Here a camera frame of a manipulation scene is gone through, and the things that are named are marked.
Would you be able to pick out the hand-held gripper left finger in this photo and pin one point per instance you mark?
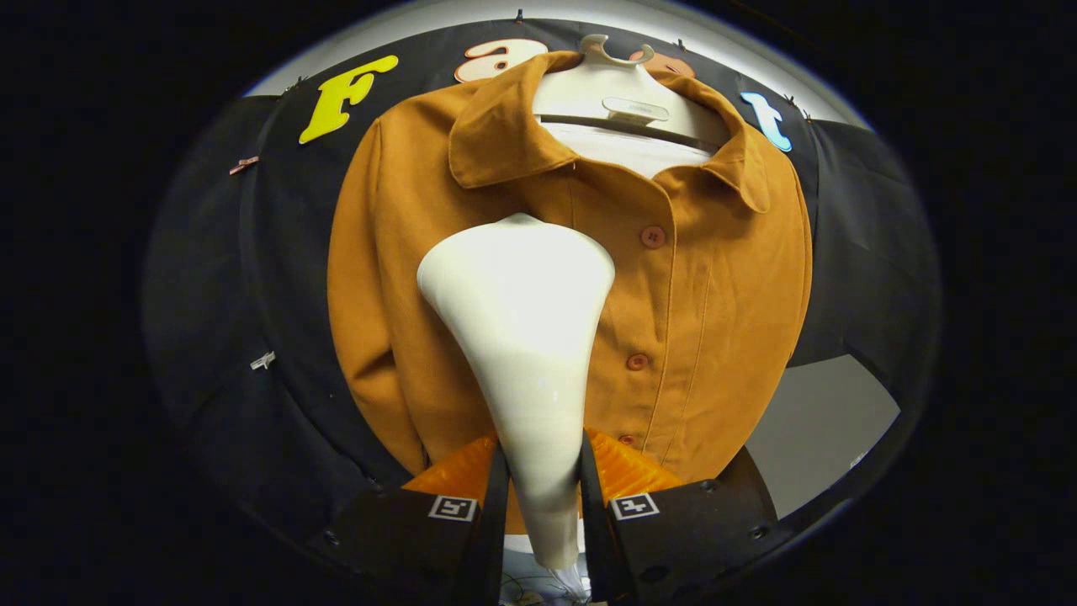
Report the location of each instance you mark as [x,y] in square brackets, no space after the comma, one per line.
[492,547]

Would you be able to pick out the brown button shirt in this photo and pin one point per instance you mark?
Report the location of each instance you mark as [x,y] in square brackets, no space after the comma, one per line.
[715,295]

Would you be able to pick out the white garment steamer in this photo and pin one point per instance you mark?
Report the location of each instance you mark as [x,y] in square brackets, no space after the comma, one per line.
[522,337]

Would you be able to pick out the white tape piece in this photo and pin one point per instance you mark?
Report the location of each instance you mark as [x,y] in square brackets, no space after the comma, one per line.
[262,360]

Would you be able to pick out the red tape piece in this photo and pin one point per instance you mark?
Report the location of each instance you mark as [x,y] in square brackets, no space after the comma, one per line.
[244,164]

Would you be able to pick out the black backdrop cloth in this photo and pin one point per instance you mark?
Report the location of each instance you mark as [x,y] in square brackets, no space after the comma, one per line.
[202,295]

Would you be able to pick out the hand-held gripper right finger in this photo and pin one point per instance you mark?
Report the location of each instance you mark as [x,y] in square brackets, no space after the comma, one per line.
[593,547]

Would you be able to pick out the white mannequin torso form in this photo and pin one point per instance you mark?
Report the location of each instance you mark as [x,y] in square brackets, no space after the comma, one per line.
[606,84]

